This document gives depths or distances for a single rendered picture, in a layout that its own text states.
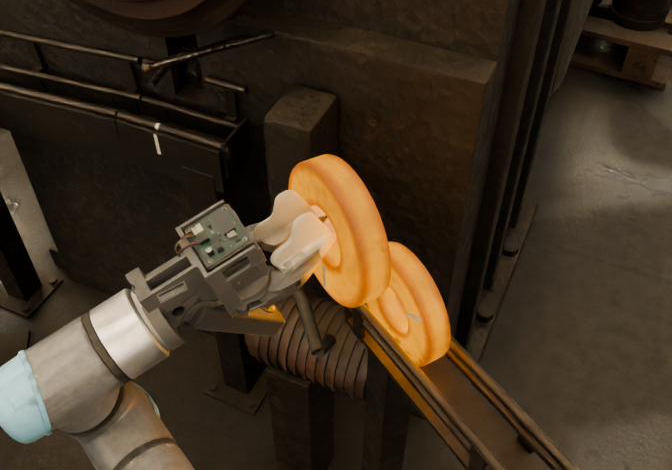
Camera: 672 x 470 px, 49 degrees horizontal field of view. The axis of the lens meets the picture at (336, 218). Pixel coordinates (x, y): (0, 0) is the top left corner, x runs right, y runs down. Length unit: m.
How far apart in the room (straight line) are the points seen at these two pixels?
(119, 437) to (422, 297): 0.35
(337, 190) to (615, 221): 1.52
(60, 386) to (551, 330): 1.34
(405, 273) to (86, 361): 0.37
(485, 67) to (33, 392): 0.68
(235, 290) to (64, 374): 0.16
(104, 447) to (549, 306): 1.33
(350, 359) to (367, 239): 0.44
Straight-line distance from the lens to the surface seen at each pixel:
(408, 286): 0.84
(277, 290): 0.69
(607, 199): 2.20
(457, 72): 1.00
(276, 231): 0.73
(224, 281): 0.66
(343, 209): 0.67
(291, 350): 1.13
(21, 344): 1.88
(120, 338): 0.68
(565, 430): 1.70
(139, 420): 0.76
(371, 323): 0.93
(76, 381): 0.69
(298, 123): 1.02
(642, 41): 2.63
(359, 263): 0.68
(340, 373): 1.11
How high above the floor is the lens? 1.43
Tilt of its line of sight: 45 degrees down
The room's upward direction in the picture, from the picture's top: straight up
